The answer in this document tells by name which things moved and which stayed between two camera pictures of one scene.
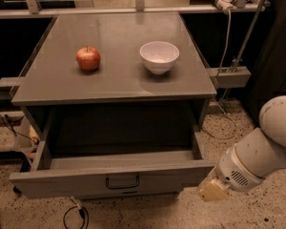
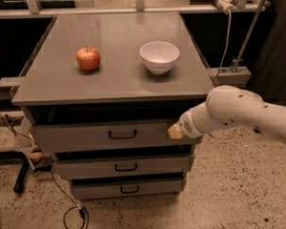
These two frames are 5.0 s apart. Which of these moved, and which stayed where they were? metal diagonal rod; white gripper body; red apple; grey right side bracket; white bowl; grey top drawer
Moved: white gripper body; grey top drawer
Stayed: red apple; white bowl; metal diagonal rod; grey right side bracket
